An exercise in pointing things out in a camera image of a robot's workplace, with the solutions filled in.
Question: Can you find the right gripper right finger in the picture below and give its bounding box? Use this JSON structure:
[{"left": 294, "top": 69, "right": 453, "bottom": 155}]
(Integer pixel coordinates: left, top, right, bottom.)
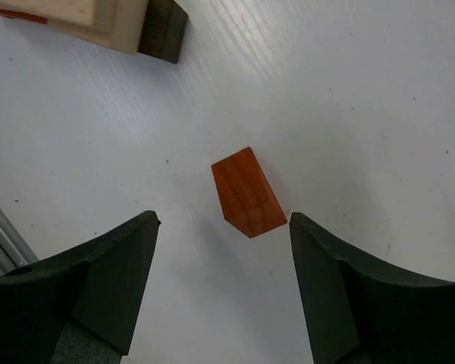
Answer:
[{"left": 290, "top": 212, "right": 455, "bottom": 363}]

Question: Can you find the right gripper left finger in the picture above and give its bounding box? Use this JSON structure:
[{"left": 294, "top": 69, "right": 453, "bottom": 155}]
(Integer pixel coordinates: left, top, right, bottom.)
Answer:
[{"left": 0, "top": 211, "right": 160, "bottom": 363}]

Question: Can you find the orange arch block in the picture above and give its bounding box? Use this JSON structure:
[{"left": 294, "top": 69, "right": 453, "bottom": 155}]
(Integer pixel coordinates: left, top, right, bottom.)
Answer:
[{"left": 0, "top": 9, "right": 48, "bottom": 24}]

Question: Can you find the orange triangular roof block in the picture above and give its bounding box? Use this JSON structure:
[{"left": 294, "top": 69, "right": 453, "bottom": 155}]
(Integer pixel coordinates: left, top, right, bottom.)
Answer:
[{"left": 212, "top": 147, "right": 287, "bottom": 238}]

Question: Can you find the aluminium front rail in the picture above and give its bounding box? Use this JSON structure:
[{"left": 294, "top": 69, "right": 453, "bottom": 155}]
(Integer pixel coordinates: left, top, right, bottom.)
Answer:
[{"left": 0, "top": 208, "right": 38, "bottom": 275}]

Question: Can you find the long light wood block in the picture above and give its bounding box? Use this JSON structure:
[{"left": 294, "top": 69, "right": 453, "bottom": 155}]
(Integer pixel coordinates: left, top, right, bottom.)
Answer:
[{"left": 0, "top": 0, "right": 148, "bottom": 54}]

